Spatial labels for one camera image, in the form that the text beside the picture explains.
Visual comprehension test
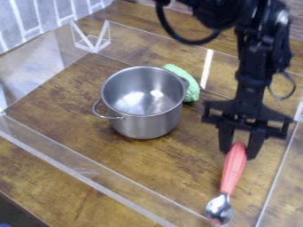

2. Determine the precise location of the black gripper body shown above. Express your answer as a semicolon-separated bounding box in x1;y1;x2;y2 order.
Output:
201;74;295;140

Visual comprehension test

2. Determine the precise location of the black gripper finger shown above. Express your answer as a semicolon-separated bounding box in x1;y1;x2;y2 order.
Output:
245;129;267;160
217;124;235;153

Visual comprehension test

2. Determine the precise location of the stainless steel pot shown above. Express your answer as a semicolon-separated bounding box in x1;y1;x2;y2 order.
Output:
92;67;185;139

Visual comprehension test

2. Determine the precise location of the pink handled metal spoon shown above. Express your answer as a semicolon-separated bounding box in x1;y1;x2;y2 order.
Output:
204;142;247;227

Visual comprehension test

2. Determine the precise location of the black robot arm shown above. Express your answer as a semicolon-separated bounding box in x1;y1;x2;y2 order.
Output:
177;0;292;160

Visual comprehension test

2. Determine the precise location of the green knitted toy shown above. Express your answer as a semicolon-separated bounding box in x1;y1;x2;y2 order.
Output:
161;64;200;103

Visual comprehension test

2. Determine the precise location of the clear acrylic enclosure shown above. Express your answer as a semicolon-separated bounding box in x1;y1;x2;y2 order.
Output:
0;4;303;227

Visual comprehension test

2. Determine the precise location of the black cable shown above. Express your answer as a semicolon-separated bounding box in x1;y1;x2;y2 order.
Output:
153;0;223;46

